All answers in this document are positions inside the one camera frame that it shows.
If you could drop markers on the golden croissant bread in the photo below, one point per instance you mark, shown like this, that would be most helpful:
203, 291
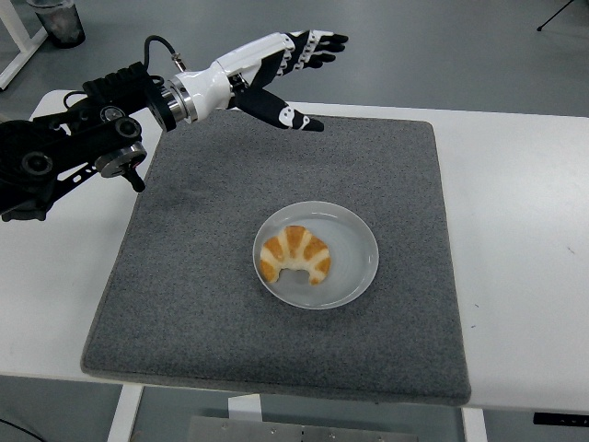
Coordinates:
296, 251

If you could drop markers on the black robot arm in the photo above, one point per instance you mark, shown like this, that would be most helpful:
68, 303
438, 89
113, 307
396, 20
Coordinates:
69, 138

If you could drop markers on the grey square felt mat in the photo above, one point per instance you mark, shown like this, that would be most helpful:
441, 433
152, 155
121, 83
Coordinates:
276, 350

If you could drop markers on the black waste bin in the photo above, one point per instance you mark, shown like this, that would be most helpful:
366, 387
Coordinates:
62, 25

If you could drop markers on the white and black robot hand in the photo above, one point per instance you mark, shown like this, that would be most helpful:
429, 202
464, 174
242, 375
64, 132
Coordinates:
216, 83

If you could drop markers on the white table frame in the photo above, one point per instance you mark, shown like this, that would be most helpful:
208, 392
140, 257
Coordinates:
19, 55

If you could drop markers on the black tripod leg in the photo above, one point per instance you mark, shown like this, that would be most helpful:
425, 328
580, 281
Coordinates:
553, 18

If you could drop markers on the black table control panel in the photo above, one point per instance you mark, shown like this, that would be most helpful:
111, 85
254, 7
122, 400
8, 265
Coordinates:
559, 419

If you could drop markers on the white tape strip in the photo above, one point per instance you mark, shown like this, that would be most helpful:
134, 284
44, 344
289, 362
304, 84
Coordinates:
245, 407

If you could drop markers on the grey round plate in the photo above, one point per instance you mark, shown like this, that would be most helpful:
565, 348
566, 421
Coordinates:
354, 258

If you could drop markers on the white table leg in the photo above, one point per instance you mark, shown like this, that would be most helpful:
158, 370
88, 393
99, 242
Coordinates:
125, 414
475, 426

